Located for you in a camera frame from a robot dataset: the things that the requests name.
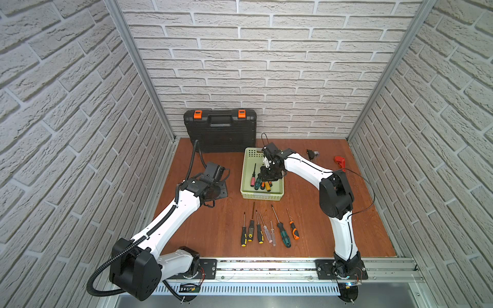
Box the pink handle screwdriver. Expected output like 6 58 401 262
250 164 256 187

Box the orange black curved screwdriver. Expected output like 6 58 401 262
286 209 300 240

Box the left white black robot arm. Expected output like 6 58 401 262
109 162 227 301

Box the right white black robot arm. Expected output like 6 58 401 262
260 142 368 280

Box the light green plastic bin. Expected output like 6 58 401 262
240 148 285 201

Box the black yellow dotted screwdriver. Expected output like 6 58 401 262
247 205 255 242

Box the yellow black short screwdriver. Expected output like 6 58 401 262
255 211 264 244

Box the green black large screwdriver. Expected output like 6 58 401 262
271 205 291 248

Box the small black metal clamp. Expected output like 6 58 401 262
306 150 320 161

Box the black plastic tool case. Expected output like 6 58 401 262
184 109 257 153

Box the red pipe wrench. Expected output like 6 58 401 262
334 156 346 171

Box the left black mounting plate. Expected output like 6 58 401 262
170 258 218 280

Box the black mounting plate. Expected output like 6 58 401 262
170 258 218 280
315 259 368 281

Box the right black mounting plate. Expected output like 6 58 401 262
315 259 368 281

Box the clear handle screwdriver large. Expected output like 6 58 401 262
260 214 273 244

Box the clear handle screwdriver small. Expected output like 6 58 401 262
270 220 277 246

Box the left black corrugated cable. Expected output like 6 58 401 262
86 139 209 303

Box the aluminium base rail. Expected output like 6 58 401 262
205 257 424 284

